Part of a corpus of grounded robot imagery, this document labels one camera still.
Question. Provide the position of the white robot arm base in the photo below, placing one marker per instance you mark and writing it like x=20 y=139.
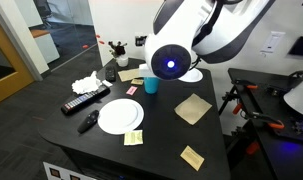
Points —
x=301 y=96

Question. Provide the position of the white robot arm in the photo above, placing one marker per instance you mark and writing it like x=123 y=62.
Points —
x=177 y=20

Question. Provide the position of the blue plastic cup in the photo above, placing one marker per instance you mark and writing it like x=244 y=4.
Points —
x=151 y=86

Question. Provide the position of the white calibration marker board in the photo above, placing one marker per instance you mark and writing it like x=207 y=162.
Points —
x=62 y=171

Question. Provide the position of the pink packet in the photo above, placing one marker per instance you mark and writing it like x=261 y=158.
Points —
x=131 y=90

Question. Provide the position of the flat brown paper napkin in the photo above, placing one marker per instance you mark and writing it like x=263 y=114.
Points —
x=128 y=74

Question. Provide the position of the large white paper plate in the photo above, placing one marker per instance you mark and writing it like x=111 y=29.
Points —
x=120 y=116

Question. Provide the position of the white ribbed vase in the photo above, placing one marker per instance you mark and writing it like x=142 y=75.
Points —
x=122 y=61

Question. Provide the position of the small black remote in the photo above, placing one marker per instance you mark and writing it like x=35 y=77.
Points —
x=110 y=74

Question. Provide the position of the small white packet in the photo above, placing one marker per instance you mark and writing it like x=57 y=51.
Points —
x=107 y=83

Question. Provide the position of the small white paper plate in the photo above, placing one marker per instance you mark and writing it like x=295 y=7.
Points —
x=194 y=76

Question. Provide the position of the square brown paper napkin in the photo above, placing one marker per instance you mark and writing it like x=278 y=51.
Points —
x=192 y=109

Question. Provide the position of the pale yellow packet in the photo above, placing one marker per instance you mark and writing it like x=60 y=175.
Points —
x=133 y=138

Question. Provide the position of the dark red flower bouquet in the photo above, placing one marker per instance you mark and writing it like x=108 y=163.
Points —
x=119 y=50

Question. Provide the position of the crumpled white tissue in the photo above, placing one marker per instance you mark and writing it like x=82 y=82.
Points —
x=86 y=85

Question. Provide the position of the long black TV remote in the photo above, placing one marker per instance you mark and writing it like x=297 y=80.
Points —
x=84 y=100

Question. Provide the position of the orange glass sticker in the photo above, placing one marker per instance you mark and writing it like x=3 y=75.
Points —
x=97 y=36
x=101 y=42

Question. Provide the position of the curved black remote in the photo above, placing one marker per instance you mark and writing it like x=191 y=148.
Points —
x=87 y=122

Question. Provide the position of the white cabinet wooden top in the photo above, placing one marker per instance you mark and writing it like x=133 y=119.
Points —
x=47 y=46

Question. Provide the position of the black office chair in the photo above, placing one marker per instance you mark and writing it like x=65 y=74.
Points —
x=42 y=8

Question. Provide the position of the wooden door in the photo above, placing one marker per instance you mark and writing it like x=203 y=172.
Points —
x=14 y=83

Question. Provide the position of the black breadboard table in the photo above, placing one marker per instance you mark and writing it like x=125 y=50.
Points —
x=284 y=156

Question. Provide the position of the white wall plate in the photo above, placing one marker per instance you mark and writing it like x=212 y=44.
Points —
x=272 y=42

